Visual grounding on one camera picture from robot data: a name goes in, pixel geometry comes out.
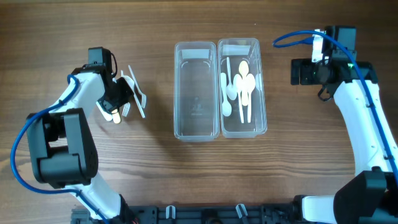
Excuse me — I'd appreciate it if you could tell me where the yellow plastic fork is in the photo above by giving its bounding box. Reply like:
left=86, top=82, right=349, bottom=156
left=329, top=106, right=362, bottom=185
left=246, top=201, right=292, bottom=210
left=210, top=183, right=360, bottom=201
left=111, top=109, right=121, bottom=124

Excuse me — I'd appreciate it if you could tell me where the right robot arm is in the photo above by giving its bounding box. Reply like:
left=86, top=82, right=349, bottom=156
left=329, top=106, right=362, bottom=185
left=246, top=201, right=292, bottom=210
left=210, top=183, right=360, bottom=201
left=291, top=26, right=397, bottom=223

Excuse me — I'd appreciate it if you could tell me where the white plastic spoon large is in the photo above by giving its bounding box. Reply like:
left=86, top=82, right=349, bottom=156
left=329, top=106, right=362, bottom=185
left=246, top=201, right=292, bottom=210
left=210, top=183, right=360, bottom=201
left=233, top=74, right=244, bottom=124

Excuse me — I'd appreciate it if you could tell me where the thin white fork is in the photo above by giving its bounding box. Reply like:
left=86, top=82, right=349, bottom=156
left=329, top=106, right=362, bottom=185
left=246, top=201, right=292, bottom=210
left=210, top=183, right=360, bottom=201
left=128, top=65, right=147, bottom=109
left=121, top=70, right=146, bottom=118
left=122, top=103, right=131, bottom=117

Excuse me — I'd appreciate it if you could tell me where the clear plastic container left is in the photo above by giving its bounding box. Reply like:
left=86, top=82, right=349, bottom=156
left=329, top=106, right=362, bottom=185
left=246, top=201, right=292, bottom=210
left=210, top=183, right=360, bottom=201
left=174, top=41, right=220, bottom=142

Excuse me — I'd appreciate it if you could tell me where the yellow plastic spoon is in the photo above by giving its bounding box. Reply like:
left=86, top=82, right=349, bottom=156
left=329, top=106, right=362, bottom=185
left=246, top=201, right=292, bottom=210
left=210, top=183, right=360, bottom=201
left=239, top=60, right=249, bottom=106

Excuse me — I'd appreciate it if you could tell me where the clear plastic container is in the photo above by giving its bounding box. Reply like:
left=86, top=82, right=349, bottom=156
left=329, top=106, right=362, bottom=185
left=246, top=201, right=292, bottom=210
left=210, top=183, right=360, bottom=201
left=218, top=38, right=267, bottom=138
left=174, top=41, right=220, bottom=142

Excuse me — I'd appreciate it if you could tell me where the white plastic fork wide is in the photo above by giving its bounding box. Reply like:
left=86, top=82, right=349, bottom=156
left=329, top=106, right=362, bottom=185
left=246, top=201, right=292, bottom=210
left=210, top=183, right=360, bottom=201
left=96, top=102, right=113, bottom=121

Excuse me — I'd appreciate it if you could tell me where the clear plastic container right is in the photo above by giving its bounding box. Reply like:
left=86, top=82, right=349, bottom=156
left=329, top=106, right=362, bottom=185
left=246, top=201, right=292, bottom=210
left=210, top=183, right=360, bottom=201
left=218, top=38, right=267, bottom=138

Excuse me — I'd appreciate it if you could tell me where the short white plastic spoon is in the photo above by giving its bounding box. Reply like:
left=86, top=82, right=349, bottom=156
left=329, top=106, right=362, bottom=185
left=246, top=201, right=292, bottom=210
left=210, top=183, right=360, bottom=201
left=220, top=73, right=232, bottom=116

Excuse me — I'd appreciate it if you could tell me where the thin white plastic spoon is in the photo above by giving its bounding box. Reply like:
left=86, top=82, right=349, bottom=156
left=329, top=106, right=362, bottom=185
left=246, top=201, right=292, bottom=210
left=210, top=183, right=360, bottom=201
left=226, top=57, right=237, bottom=100

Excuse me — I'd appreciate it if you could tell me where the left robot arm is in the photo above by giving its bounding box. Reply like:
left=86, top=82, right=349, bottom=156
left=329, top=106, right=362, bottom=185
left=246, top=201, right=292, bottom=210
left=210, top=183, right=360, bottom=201
left=20, top=47, right=137, bottom=223

